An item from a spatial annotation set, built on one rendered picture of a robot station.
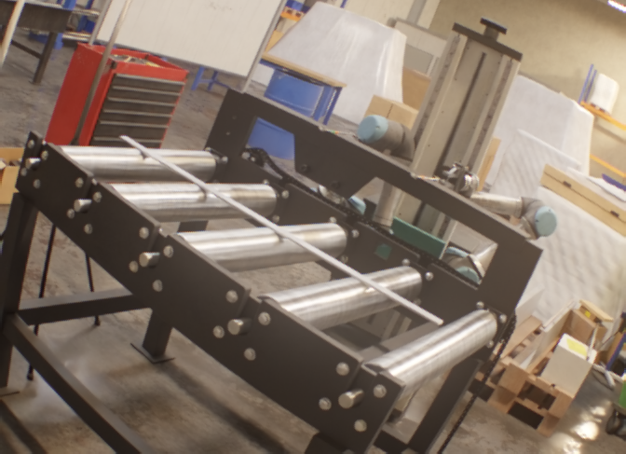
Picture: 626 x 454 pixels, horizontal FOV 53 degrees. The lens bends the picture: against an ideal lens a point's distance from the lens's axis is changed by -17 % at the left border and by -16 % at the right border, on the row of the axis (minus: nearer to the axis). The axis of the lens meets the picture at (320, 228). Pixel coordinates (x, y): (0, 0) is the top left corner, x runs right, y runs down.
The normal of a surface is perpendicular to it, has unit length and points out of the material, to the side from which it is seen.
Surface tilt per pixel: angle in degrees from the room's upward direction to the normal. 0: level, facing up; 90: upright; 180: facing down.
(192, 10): 90
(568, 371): 90
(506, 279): 90
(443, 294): 90
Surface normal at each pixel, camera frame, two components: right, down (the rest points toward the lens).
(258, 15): 0.51, 0.43
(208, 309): -0.50, 0.04
